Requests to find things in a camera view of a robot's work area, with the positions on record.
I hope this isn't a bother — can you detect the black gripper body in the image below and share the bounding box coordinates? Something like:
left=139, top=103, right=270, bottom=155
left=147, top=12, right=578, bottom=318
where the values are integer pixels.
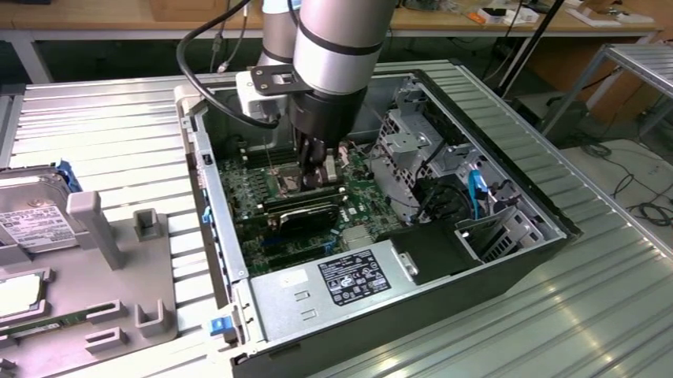
left=287, top=86, right=368, bottom=150

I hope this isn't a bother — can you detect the green graphics card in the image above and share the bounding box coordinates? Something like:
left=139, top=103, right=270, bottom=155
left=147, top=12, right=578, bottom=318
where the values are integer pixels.
left=255, top=195, right=342, bottom=239

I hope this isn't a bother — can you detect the black RAM slot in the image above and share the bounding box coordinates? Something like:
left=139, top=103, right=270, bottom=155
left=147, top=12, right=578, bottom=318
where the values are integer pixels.
left=240, top=144, right=299, bottom=159
left=255, top=185, right=343, bottom=204
left=236, top=138, right=299, bottom=153
left=240, top=148, right=299, bottom=163

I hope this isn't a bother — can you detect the CPU socket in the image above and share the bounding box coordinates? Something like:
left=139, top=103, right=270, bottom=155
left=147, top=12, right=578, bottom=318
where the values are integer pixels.
left=267, top=163, right=306, bottom=196

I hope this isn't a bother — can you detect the thin metal locking lever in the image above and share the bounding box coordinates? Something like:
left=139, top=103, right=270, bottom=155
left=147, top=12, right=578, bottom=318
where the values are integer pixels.
left=260, top=135, right=275, bottom=174

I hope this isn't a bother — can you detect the green motherboard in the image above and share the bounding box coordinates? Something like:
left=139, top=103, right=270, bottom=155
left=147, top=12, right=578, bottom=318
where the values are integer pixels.
left=212, top=142, right=417, bottom=276

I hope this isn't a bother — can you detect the silver chipset heatsink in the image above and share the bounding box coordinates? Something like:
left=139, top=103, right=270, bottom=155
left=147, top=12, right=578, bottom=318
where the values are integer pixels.
left=339, top=226, right=374, bottom=242

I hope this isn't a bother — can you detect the silver disk bay cage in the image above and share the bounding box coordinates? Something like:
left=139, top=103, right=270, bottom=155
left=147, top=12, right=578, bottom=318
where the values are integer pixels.
left=370, top=108, right=493, bottom=221

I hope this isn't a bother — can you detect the long black expansion slot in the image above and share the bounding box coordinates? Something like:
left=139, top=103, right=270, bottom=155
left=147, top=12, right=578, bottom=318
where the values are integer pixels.
left=264, top=242, right=323, bottom=263

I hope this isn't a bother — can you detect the grey power supply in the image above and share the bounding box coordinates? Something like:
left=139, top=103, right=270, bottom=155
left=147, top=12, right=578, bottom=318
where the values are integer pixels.
left=246, top=238, right=422, bottom=343

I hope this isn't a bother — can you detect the wooden desk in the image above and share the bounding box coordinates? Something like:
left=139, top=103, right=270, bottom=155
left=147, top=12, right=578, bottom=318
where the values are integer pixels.
left=0, top=0, right=665, bottom=40

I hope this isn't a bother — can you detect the perforated metal disk bay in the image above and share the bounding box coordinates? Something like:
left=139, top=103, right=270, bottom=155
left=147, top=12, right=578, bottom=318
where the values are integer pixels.
left=453, top=204, right=566, bottom=264

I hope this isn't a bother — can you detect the orange white box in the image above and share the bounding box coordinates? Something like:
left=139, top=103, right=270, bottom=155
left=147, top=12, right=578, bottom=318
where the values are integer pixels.
left=467, top=9, right=506, bottom=25

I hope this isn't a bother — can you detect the black PC case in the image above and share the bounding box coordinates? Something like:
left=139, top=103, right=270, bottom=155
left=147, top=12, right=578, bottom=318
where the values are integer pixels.
left=172, top=69, right=586, bottom=378

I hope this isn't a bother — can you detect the black floor box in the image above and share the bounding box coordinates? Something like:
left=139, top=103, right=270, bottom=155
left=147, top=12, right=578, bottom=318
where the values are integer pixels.
left=513, top=92, right=589, bottom=145

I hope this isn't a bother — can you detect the black white box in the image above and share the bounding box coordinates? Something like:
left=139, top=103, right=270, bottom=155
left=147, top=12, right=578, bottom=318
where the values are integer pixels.
left=482, top=6, right=541, bottom=24

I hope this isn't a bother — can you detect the black pole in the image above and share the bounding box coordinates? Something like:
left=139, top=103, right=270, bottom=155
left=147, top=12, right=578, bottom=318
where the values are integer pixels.
left=497, top=0, right=562, bottom=98

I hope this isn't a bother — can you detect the blue disk caddy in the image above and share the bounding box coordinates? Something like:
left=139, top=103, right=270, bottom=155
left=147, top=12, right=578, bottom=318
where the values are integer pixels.
left=53, top=158, right=81, bottom=195

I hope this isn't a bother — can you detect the brown cabinet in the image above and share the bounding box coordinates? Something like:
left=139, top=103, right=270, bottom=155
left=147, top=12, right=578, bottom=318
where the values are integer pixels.
left=525, top=37, right=661, bottom=123

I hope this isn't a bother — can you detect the grey parts rack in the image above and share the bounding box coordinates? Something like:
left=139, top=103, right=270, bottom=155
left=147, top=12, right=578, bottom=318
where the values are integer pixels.
left=0, top=191, right=180, bottom=378

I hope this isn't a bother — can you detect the silver hard disk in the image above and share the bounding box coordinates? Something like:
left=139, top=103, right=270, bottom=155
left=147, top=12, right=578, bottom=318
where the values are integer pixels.
left=0, top=165, right=85, bottom=253

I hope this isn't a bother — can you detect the green RAM stick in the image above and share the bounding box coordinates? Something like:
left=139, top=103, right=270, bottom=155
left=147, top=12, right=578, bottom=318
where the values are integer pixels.
left=0, top=302, right=116, bottom=339

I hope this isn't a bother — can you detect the silver CPU chip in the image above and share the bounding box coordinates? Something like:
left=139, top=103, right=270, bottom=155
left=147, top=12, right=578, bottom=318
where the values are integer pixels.
left=0, top=274, right=47, bottom=319

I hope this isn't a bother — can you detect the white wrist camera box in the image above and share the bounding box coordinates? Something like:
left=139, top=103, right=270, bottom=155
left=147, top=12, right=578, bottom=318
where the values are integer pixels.
left=235, top=62, right=314, bottom=119

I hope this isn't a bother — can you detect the thin grey cable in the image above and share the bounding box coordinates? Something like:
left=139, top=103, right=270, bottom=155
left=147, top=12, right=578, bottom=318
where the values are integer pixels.
left=212, top=0, right=248, bottom=74

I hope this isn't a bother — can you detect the blue SATA wire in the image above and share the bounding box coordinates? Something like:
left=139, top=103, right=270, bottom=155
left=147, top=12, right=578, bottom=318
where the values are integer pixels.
left=465, top=167, right=487, bottom=221

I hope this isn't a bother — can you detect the thick black cable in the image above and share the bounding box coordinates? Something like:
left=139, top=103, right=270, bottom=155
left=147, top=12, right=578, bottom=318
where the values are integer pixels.
left=176, top=0, right=279, bottom=129

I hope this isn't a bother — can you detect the metal frame shelf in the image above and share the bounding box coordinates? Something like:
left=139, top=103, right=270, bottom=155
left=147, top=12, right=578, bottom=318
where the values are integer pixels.
left=538, top=42, right=673, bottom=137

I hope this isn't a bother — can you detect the black floor cable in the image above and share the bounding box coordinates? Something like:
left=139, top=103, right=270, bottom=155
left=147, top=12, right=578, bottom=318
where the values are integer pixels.
left=611, top=157, right=673, bottom=228

